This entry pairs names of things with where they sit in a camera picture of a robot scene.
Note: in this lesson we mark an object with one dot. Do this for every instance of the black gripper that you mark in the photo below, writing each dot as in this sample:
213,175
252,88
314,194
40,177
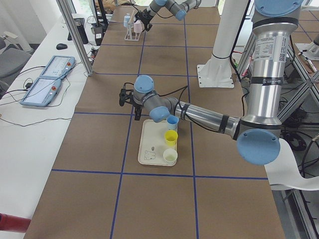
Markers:
136,106
144,16

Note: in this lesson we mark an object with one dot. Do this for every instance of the pink plastic cup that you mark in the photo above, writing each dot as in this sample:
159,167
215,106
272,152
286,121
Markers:
138,28

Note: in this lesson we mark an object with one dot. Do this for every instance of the light blue plastic cup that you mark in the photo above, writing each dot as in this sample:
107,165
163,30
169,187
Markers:
127,18

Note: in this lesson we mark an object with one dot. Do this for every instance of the cream plastic cup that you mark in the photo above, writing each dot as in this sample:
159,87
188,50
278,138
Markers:
170,156

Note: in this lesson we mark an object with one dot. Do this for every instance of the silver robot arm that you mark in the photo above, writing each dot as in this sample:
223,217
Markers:
257,132
178,10

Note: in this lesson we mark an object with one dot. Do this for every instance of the yellow plastic cup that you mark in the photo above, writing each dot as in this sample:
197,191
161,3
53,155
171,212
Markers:
171,137

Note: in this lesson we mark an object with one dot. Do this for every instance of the cream plastic tray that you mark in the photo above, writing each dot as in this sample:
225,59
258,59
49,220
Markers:
152,143

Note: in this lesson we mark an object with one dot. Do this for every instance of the brown paper table cover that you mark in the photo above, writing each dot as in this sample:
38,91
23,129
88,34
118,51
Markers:
97,189

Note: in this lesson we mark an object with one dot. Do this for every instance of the black computer mouse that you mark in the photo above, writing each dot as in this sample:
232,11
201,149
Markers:
61,46

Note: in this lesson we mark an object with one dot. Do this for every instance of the upper teach pendant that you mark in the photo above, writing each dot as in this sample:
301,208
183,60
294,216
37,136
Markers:
58,66

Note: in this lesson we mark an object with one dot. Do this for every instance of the teach pendant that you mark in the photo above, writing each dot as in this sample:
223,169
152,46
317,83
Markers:
58,66
42,92

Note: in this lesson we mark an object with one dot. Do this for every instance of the lower teach pendant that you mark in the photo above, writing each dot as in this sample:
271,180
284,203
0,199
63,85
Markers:
42,92

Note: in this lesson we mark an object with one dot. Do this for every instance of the white plastic chair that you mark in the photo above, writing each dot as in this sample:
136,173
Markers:
283,172

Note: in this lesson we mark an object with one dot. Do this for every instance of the red cylinder object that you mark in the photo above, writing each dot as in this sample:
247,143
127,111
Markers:
12,223

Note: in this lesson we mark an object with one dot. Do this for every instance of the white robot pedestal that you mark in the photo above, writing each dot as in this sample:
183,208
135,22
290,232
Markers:
217,72

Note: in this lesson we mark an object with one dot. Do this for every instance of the aluminium frame post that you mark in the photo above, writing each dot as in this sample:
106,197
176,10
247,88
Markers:
67,15

